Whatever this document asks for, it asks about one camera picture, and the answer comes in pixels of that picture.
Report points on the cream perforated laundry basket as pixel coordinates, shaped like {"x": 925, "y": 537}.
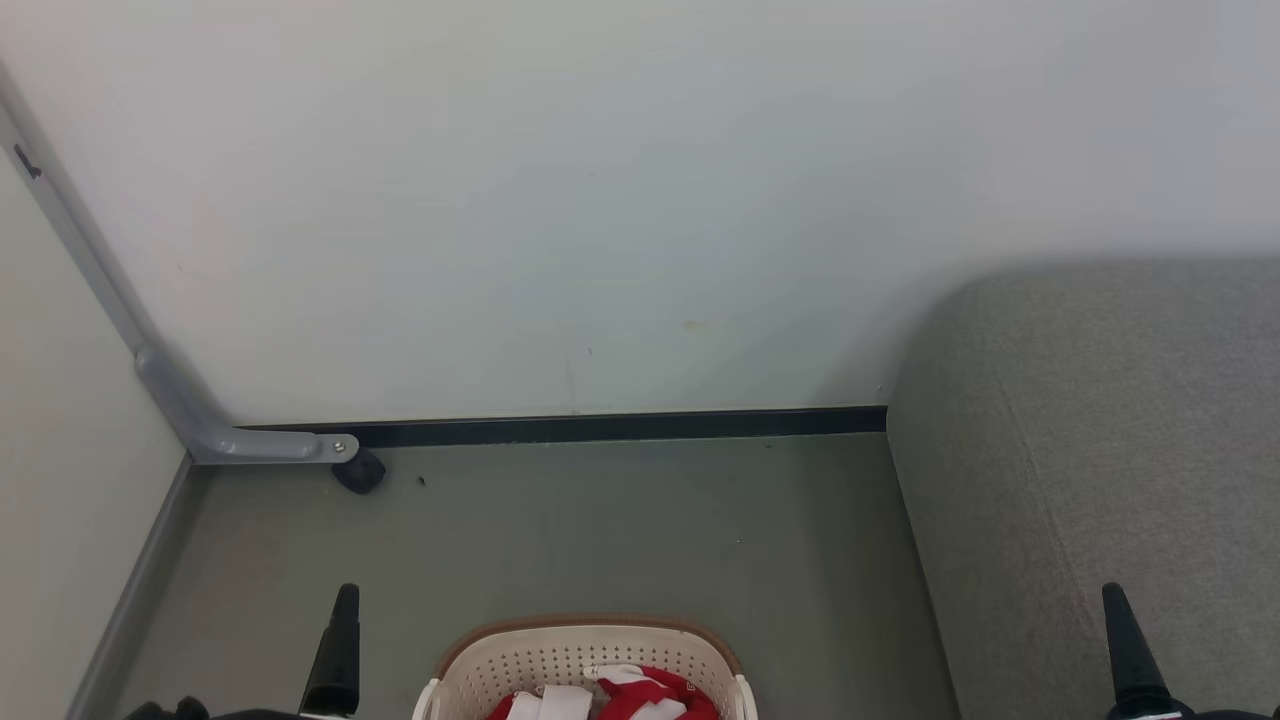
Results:
{"x": 560, "y": 655}

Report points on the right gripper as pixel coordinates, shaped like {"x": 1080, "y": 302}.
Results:
{"x": 1220, "y": 714}

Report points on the grey metal frame leg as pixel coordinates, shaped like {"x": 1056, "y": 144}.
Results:
{"x": 175, "y": 395}

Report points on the grey baseboard strip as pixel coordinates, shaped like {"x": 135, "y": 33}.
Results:
{"x": 130, "y": 600}

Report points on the grey fabric sofa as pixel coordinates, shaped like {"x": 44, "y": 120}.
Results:
{"x": 1100, "y": 480}

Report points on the black baseboard strip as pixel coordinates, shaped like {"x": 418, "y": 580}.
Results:
{"x": 600, "y": 427}

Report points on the black caster wheel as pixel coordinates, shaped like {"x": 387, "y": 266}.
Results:
{"x": 360, "y": 473}

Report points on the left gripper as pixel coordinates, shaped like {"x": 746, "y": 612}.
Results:
{"x": 185, "y": 712}

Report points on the red and white garment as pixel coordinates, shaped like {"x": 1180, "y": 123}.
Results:
{"x": 650, "y": 695}

